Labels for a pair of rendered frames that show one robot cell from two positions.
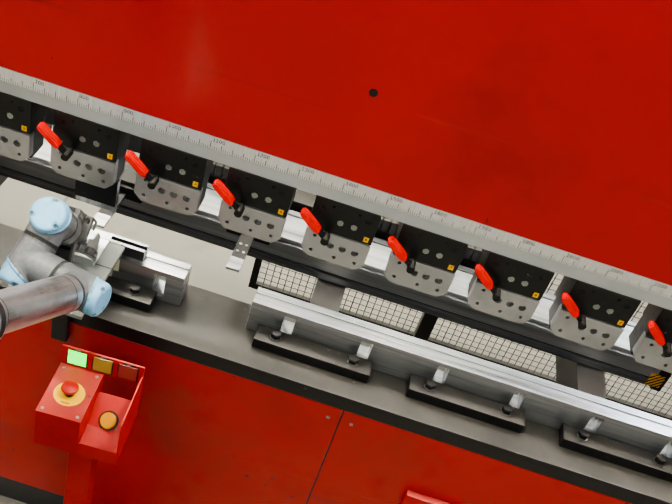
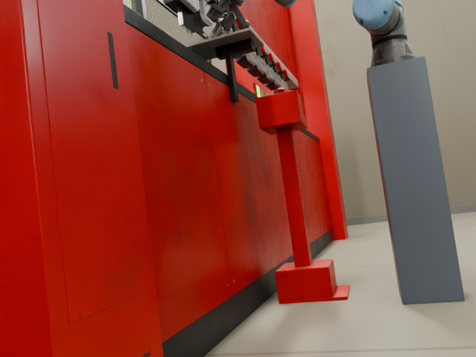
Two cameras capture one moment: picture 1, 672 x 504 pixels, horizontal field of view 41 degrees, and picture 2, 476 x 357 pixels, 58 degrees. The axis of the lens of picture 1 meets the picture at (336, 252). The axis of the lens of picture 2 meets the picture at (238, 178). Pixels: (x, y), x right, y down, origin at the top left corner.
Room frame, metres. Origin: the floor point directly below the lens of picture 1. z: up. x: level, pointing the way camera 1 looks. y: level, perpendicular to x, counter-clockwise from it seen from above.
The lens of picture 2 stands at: (0.93, 2.10, 0.37)
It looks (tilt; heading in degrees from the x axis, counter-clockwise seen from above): 4 degrees up; 290
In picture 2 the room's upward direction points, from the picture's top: 7 degrees counter-clockwise
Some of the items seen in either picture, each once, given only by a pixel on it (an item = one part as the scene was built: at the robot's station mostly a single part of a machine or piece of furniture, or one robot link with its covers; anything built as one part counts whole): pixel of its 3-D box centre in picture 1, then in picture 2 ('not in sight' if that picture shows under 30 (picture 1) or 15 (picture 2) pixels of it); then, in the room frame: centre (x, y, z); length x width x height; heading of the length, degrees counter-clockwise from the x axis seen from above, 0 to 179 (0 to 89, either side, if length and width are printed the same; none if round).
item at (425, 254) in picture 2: not in sight; (411, 180); (0.89, 0.53, 0.39); 0.18 x 0.18 x 0.78; 4
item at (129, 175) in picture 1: (117, 194); not in sight; (1.77, 0.58, 1.01); 0.26 x 0.12 x 0.05; 1
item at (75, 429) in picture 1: (89, 404); (281, 106); (1.32, 0.44, 0.75); 0.20 x 0.16 x 0.18; 94
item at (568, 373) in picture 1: (578, 348); not in sight; (2.02, -0.76, 0.81); 0.64 x 0.08 x 0.14; 1
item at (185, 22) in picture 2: (97, 190); (186, 22); (1.62, 0.58, 1.13); 0.10 x 0.02 x 0.10; 91
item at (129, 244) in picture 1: (107, 240); not in sight; (1.62, 0.54, 0.99); 0.20 x 0.03 x 0.03; 91
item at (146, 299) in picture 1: (95, 283); not in sight; (1.56, 0.54, 0.89); 0.30 x 0.05 x 0.03; 91
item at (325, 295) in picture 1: (335, 269); not in sight; (2.01, -0.01, 0.81); 0.64 x 0.08 x 0.14; 1
